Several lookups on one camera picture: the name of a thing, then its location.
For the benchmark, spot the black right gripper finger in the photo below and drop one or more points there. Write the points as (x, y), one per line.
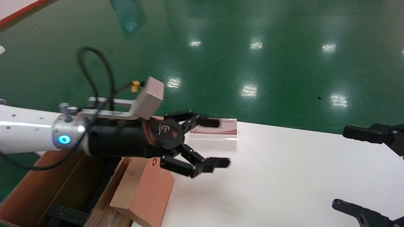
(372, 134)
(366, 217)

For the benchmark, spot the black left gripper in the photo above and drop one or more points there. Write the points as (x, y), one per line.
(126, 138)

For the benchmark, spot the small cardboard box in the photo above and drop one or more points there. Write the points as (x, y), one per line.
(145, 192)

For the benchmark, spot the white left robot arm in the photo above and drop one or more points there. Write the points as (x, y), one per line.
(25, 129)

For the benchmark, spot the large cardboard box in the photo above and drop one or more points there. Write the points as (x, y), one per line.
(31, 189)

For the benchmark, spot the acrylic sign with red print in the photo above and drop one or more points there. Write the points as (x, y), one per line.
(225, 130)

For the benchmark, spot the black foam insert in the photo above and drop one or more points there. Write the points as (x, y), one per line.
(68, 214)

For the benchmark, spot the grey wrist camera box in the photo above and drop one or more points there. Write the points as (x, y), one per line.
(151, 97)

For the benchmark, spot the silver camera mounting bracket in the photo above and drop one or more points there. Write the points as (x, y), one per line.
(110, 113)

